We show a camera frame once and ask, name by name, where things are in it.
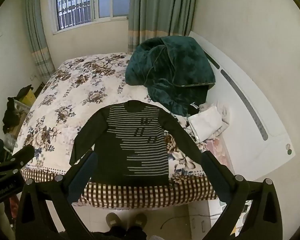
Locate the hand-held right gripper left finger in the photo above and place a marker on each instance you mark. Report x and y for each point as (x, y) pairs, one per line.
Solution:
(83, 173)

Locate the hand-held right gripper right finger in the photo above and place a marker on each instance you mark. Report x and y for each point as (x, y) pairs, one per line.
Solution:
(215, 176)

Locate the dark striped sweater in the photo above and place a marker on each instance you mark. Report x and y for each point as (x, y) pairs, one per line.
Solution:
(137, 145)

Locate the dark clothes pile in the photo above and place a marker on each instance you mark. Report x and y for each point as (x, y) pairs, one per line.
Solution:
(11, 115)

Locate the white folded cloth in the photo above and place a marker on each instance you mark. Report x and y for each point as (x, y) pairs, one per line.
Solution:
(206, 123)

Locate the person's grey slipper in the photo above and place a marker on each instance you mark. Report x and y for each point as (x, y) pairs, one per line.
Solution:
(113, 220)
(140, 220)

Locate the yellow box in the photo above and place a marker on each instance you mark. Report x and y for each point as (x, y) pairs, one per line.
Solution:
(28, 98)

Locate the floral bedspread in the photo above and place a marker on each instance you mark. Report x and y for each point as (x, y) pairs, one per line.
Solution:
(65, 105)

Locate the person's dark trouser legs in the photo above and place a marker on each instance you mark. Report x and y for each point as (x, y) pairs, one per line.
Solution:
(125, 233)

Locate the white headboard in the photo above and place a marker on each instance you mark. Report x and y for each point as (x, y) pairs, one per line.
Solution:
(255, 110)

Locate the green plush blanket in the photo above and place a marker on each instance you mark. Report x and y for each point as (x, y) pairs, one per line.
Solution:
(170, 72)

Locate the green striped curtain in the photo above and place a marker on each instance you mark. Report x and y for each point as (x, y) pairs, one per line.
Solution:
(38, 35)
(160, 7)

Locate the barred window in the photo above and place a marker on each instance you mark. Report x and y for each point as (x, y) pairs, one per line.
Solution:
(90, 2)

